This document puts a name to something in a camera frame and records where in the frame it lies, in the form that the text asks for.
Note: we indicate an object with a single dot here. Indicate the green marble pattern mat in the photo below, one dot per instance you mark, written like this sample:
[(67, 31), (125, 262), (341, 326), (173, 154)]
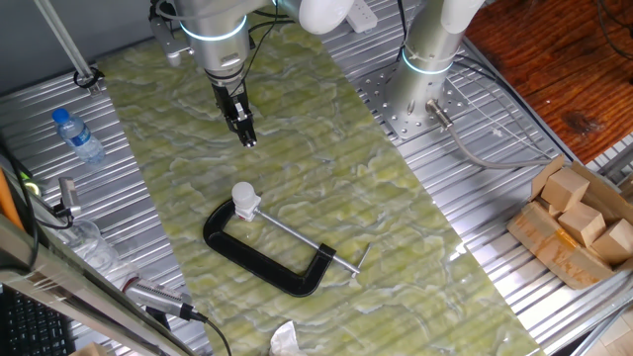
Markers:
[(321, 163)]

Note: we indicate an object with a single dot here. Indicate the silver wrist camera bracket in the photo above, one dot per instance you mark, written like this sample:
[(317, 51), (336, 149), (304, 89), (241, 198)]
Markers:
[(170, 42)]

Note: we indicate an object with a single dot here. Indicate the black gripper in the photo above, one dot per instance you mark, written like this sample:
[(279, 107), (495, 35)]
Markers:
[(230, 101)]

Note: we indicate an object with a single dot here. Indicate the white power strip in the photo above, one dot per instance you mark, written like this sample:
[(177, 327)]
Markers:
[(363, 15)]

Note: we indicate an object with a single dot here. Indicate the light wooden block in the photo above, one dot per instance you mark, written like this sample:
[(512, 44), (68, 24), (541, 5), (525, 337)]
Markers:
[(615, 244), (564, 190), (583, 225)]

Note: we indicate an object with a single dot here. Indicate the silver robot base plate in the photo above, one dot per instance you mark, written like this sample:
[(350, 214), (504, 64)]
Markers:
[(376, 94)]

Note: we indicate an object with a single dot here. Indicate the brown cardboard box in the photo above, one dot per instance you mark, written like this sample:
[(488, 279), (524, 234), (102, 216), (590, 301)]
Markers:
[(549, 247)]

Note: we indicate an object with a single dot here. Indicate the ribbed silver camera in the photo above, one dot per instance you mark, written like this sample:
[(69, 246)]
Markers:
[(158, 296)]

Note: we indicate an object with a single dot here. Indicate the silver camera on black clamp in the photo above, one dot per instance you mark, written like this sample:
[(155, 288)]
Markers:
[(68, 193)]

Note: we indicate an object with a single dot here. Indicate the black C-clamp with steel screw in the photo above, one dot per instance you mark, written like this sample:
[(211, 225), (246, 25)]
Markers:
[(257, 264)]

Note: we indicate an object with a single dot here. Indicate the empty clear plastic cup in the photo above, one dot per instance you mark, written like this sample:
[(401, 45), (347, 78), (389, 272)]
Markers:
[(91, 244)]

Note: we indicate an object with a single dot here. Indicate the small cardboard box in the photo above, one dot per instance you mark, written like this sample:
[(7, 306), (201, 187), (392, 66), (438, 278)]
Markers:
[(91, 350)]

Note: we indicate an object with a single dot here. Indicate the crumpled white tissue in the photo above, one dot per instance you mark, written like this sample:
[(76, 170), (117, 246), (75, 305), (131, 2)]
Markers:
[(284, 341)]

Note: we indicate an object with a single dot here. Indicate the black keyboard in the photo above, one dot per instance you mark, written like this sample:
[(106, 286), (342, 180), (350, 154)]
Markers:
[(29, 326)]

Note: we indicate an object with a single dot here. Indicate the water bottle with blue cap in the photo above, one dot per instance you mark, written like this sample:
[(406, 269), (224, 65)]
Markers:
[(79, 138)]

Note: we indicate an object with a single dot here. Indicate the slanted aluminium pole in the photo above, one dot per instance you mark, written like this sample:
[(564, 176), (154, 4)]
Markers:
[(64, 39)]

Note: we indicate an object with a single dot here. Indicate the aluminium frame rail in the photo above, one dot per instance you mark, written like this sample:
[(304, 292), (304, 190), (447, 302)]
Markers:
[(74, 292)]

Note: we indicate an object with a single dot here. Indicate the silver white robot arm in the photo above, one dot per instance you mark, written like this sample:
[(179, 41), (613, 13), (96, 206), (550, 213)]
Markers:
[(217, 44)]

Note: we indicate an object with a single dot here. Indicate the white lamp socket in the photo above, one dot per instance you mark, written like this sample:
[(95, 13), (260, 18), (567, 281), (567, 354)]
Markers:
[(247, 210)]

